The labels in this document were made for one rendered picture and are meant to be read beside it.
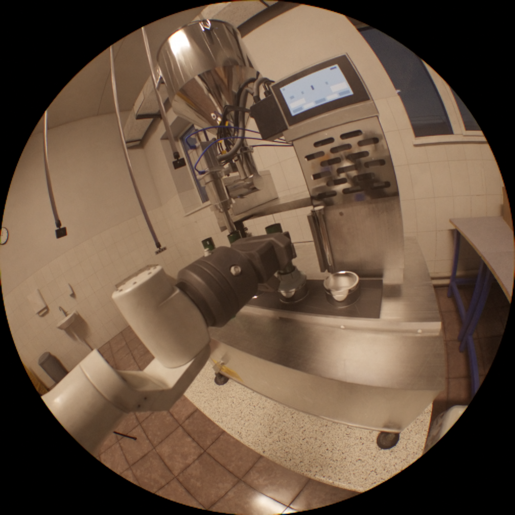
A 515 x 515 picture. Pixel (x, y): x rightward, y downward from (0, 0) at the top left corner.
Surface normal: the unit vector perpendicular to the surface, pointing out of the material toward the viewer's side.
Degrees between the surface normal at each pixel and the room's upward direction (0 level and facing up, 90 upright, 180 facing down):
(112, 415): 100
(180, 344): 88
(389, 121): 90
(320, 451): 0
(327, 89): 90
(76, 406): 52
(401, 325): 45
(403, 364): 0
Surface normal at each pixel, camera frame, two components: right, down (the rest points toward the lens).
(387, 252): -0.57, 0.45
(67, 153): 0.76, -0.04
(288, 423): -0.33, -0.89
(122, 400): 0.86, -0.18
